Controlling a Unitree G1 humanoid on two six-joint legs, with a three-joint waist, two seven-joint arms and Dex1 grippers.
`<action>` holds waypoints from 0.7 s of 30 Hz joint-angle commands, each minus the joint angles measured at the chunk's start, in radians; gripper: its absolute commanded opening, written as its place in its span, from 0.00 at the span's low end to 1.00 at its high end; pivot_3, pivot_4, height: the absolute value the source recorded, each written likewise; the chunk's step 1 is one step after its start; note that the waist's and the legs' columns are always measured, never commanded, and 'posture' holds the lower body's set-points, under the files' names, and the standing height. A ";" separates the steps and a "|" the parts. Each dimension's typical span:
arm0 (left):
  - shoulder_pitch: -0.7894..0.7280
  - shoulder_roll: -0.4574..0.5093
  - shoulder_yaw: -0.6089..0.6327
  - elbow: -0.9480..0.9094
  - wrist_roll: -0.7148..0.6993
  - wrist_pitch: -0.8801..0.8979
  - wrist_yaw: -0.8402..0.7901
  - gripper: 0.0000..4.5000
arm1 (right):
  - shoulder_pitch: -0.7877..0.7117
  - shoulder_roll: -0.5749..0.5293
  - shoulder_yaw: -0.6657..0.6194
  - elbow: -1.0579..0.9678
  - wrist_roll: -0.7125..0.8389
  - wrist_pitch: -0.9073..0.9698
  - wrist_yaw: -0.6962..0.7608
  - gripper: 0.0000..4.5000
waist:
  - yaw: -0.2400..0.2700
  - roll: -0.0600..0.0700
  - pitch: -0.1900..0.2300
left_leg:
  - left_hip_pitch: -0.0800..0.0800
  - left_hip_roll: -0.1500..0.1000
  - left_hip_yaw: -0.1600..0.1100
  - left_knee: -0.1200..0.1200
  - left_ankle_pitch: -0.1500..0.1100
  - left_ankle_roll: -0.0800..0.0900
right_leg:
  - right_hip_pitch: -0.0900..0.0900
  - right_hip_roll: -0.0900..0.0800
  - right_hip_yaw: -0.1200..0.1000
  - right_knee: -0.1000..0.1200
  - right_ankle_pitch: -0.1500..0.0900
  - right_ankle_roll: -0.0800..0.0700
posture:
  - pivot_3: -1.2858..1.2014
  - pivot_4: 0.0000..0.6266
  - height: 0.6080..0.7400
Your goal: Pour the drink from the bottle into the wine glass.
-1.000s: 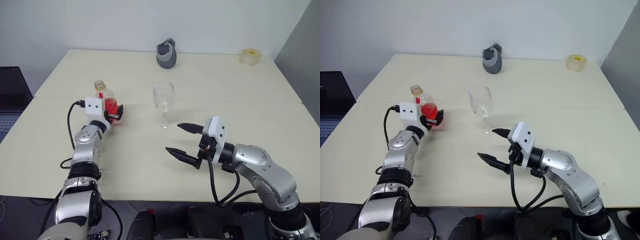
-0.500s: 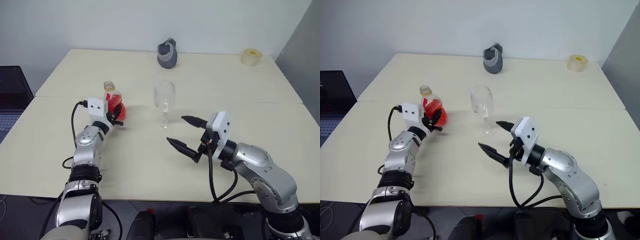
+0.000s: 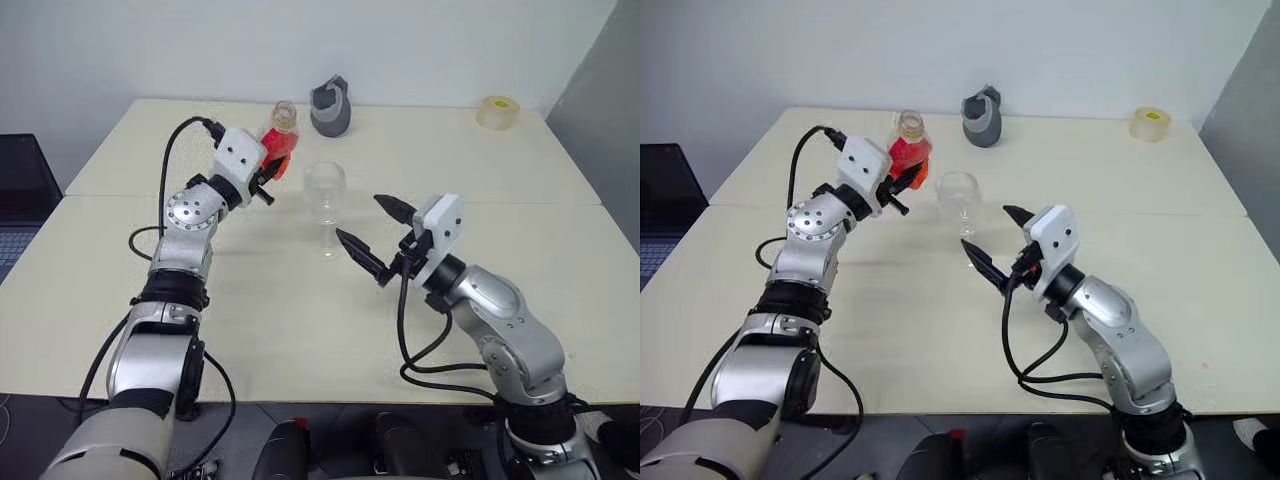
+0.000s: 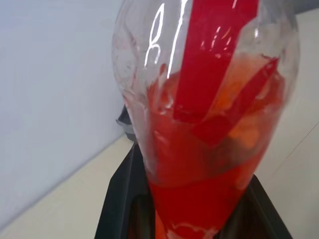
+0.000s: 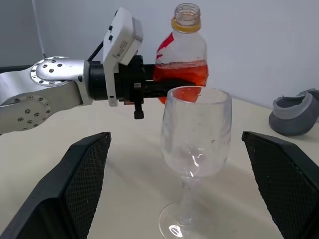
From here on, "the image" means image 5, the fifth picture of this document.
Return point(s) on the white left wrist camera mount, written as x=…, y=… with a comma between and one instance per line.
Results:
x=119, y=37

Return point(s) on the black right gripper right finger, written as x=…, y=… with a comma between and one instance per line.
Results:
x=286, y=184

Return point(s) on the bottle with red liquid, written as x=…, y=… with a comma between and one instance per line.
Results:
x=189, y=49

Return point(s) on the clear wine glass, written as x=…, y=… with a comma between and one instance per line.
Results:
x=197, y=139

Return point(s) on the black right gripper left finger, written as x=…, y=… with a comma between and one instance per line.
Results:
x=59, y=189

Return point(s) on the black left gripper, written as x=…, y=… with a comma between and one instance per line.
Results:
x=130, y=82

